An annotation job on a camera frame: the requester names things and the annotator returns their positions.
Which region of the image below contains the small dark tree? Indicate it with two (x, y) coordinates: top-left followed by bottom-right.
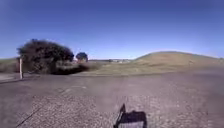
(75, 51), (89, 63)

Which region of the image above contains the dry grassy hill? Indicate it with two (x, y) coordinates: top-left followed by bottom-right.
(77, 50), (224, 76)

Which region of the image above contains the large dark bush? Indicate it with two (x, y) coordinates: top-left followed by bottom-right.
(17, 38), (90, 75)

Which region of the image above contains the flat dry grass field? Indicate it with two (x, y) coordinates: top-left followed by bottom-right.
(0, 57), (20, 74)

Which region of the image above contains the pale bollard post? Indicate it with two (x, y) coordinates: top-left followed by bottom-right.
(18, 57), (24, 80)

